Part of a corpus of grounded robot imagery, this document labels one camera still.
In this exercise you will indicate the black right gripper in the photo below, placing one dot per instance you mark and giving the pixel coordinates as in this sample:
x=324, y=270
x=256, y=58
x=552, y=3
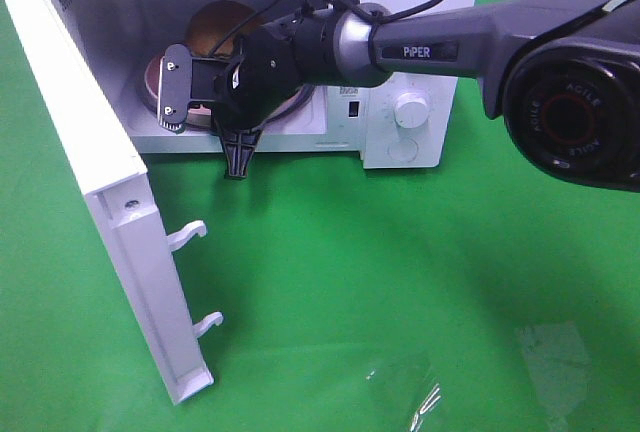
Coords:
x=244, y=91

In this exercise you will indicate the pink round plate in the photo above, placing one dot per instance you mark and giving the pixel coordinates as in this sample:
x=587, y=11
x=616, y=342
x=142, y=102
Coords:
x=198, y=116

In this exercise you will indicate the burger with brown bun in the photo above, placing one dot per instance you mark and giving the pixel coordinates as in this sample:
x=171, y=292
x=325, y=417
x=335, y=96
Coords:
x=211, y=23

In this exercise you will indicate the white microwave door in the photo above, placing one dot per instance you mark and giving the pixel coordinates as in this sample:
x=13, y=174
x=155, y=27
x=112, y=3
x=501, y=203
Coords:
x=113, y=180

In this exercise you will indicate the round white door-release button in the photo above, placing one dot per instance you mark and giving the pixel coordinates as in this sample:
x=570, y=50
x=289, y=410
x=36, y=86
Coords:
x=403, y=150

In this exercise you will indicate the white microwave knob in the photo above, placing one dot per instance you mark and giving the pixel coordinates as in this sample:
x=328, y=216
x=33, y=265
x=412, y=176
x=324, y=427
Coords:
x=411, y=110

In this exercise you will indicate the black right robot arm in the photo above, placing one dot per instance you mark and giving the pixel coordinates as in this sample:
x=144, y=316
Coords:
x=563, y=75

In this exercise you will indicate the upper white door latch hook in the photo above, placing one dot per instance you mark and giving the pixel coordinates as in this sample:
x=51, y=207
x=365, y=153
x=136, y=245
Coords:
x=180, y=238

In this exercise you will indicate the white door latch hook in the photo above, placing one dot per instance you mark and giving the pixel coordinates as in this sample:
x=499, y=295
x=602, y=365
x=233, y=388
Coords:
x=213, y=319
x=180, y=238

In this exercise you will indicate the lower white door latch hook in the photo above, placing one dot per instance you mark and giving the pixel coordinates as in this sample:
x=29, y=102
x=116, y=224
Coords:
x=213, y=319

